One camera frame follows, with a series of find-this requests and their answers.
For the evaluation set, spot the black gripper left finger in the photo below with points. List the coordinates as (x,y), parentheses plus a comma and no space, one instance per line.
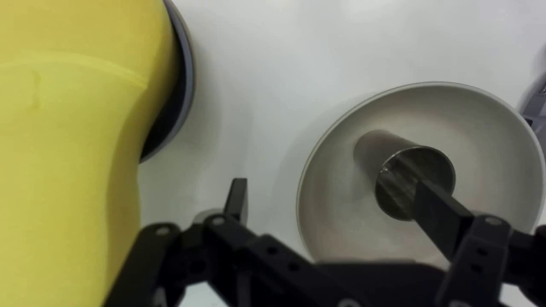
(236,204)

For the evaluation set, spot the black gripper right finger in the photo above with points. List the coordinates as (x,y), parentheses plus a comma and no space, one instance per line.
(434,209)

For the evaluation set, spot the small silver metal cup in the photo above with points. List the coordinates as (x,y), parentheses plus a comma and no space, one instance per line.
(378,151)

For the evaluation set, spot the beige plate left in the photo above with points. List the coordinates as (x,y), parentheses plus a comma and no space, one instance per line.
(463,139)

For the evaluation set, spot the beige and grey bowl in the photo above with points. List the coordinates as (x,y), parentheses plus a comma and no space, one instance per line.
(178,105)

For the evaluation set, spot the grey game controller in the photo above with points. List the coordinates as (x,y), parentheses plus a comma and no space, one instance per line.
(535,106)

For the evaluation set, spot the yellow sponge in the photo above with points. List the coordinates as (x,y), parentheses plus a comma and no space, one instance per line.
(81,84)

